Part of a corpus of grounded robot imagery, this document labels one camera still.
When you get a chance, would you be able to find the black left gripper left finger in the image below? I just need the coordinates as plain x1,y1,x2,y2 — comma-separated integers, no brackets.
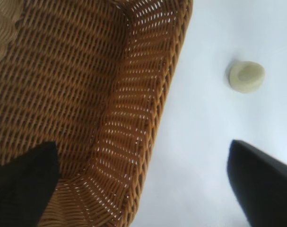
0,141,61,227

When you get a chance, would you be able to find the brown woven wicker basket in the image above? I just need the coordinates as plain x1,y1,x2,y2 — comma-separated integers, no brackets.
0,0,193,227

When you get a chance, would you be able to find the pale yellow egg yolk pastry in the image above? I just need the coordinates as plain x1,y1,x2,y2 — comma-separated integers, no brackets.
226,60,266,93

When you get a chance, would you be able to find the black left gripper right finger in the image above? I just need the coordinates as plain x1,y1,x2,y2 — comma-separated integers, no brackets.
227,139,287,227

